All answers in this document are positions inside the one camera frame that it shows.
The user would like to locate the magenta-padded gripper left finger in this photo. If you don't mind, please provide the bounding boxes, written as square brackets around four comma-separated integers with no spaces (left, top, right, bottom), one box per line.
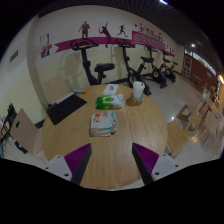
[41,142,93,186]

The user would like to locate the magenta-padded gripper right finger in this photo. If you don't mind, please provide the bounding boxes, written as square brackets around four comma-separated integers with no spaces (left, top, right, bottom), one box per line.
[131,142,184,186]

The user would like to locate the white printed towel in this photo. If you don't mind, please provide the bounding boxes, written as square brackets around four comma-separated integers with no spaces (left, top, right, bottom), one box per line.
[89,110,119,137]

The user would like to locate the light wooden chair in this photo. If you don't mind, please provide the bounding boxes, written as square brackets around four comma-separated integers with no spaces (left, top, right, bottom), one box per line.
[44,75,69,104]
[9,107,46,158]

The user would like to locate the group of wooden chairs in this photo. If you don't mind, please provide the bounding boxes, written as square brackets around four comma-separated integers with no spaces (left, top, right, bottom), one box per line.
[166,88,224,158]

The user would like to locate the black mouse pad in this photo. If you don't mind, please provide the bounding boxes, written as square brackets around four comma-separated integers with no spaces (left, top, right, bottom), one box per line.
[46,93,88,126]

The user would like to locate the white flat strip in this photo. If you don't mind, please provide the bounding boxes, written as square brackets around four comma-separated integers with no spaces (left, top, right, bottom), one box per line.
[54,91,76,105]

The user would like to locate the blue and orange marker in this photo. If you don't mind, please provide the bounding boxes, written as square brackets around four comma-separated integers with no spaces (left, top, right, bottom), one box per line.
[73,88,88,95]

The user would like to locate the white plastic cup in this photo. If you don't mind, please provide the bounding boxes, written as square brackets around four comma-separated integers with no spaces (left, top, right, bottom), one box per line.
[132,80,146,101]

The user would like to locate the green wet wipes pack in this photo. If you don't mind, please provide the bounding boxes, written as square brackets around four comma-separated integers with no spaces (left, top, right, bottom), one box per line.
[95,94,126,110]

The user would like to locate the black exercise bike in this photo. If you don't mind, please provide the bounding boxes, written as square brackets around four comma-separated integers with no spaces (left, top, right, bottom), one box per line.
[114,38,153,97]
[70,38,116,87]
[160,49,179,84]
[143,44,168,89]

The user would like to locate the white tissue box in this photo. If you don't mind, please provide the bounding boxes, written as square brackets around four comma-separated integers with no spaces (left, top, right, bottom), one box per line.
[102,83,119,96]

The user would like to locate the purple wall poster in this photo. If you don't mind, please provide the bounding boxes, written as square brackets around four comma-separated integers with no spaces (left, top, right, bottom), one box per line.
[40,45,53,59]

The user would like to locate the grey wall vent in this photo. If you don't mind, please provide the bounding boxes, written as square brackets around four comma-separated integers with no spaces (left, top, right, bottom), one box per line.
[9,49,20,63]

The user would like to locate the white wall poster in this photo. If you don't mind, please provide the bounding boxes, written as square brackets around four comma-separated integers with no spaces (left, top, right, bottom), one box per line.
[39,33,50,48]

